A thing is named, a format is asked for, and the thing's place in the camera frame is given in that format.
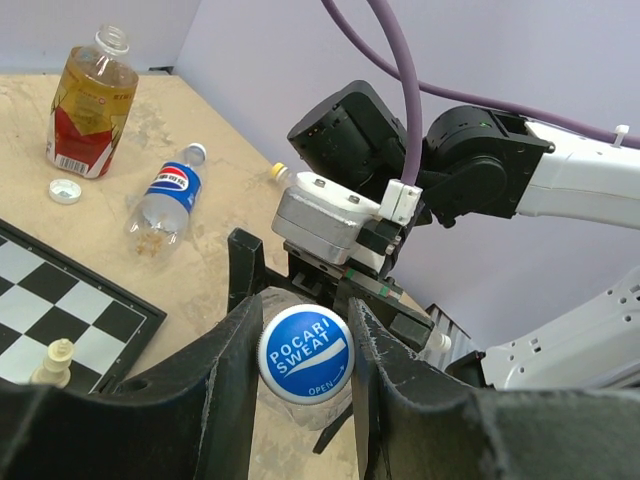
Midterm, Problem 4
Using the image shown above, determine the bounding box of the yellow cap clear bottle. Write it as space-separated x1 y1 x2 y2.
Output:
270 162 296 188

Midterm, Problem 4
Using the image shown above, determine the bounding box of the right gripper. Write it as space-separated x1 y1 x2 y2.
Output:
227 220 435 453

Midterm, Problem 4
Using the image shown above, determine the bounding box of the black white chessboard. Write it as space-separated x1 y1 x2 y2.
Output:
1 222 167 394

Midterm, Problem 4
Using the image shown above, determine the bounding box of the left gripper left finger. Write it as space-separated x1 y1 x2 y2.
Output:
1 296 263 479

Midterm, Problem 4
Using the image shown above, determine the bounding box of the white bottle cap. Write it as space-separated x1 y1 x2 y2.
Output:
48 178 82 205

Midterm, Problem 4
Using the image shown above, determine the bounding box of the pepsi label bottle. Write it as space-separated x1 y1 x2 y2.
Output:
124 143 208 259

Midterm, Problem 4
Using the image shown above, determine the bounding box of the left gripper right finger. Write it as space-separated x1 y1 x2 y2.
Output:
348 299 639 479

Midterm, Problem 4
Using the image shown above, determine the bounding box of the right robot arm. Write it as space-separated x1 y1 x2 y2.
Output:
228 80 639 326

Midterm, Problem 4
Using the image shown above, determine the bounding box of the white chess piece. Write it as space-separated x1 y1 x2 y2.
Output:
30 338 75 388

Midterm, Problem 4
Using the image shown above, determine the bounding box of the blue pocari sweat cap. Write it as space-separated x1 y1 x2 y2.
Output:
257 304 355 405

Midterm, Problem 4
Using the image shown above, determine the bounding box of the amber drink bottle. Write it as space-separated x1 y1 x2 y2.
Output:
46 24 139 179

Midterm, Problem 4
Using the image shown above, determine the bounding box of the clear crushed bottle right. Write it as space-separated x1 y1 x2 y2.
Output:
422 330 451 358

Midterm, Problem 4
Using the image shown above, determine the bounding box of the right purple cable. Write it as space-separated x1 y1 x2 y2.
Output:
319 0 640 184

